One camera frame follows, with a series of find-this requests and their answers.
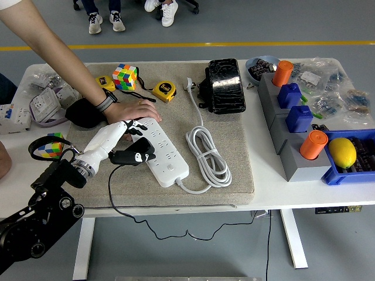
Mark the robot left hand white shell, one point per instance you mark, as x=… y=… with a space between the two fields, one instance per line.
x=102 y=140

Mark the person's right hand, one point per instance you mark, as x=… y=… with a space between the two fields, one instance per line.
x=4 y=159

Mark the person's left hand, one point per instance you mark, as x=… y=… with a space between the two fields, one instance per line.
x=134 y=109

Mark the white power strip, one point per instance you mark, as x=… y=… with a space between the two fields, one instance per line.
x=170 y=155

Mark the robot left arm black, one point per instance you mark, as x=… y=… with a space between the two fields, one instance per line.
x=58 y=175

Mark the person's left forearm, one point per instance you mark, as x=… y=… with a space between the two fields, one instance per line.
x=58 y=49

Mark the grey black wristband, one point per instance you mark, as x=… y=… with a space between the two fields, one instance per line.
x=107 y=101

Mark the black cloth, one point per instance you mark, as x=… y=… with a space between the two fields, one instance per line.
x=82 y=115

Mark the bright stickerless puzzle cube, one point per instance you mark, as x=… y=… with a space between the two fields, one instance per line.
x=124 y=76

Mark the yellow tape measure 5m label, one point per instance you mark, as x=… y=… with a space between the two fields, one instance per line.
x=164 y=89

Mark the small yellow tape measure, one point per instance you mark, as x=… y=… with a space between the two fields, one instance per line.
x=104 y=82

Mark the white circuit breaker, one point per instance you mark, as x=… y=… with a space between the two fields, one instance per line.
x=13 y=118

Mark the white-edged puzzle cube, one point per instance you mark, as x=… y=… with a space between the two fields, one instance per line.
x=52 y=148

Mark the person's torso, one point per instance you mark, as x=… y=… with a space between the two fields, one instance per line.
x=6 y=89

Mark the clear bag metal parts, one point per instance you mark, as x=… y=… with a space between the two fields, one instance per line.
x=44 y=80

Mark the grey-white sneaker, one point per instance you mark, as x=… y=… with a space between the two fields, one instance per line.
x=117 y=22
x=95 y=23

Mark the glossy black case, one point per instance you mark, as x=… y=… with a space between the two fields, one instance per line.
x=227 y=85

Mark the white sneaker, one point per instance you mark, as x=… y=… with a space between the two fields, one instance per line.
x=151 y=5
x=169 y=14

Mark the grey-brown mat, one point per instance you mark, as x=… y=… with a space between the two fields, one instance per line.
x=234 y=146

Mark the person's leg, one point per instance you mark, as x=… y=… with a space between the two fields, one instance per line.
x=90 y=6
x=115 y=5

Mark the white table leg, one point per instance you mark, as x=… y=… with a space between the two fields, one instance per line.
x=83 y=254
x=294 y=240

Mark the black chair castor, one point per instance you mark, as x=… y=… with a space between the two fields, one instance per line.
x=192 y=6
x=76 y=5

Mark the blue bowl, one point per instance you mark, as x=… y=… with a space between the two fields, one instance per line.
x=252 y=63

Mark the black capacitors heap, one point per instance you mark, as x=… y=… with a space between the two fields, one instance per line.
x=366 y=158
x=259 y=70

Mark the grey block base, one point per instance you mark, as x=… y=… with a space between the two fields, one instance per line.
x=268 y=93
x=304 y=171
x=281 y=128

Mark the orange cylinder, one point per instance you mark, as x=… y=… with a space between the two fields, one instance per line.
x=312 y=146
x=282 y=73

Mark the blue square peg block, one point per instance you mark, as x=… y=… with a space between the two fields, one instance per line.
x=288 y=96
x=299 y=120

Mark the green small plastic piece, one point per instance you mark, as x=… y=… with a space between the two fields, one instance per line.
x=304 y=96
x=317 y=115

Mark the clear bag white label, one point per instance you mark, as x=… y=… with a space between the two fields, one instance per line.
x=310 y=77

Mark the small black component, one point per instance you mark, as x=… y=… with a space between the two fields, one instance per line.
x=320 y=128

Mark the clear bag blue resistors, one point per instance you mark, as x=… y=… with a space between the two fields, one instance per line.
x=326 y=106

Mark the clear bag dark parts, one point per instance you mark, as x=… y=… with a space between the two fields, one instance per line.
x=335 y=77

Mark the blue plastic bin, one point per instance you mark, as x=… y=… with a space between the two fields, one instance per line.
x=331 y=175

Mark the yellow lemon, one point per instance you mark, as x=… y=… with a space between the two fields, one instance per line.
x=342 y=153

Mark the clear bag brown resistors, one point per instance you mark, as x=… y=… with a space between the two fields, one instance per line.
x=357 y=99

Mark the black table control panel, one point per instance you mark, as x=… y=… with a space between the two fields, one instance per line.
x=337 y=210

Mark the small white wall socket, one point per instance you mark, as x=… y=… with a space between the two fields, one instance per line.
x=67 y=93

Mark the large white wall socket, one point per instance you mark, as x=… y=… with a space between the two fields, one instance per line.
x=45 y=104

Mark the metal bracket under table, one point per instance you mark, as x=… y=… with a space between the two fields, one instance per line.
x=262 y=214

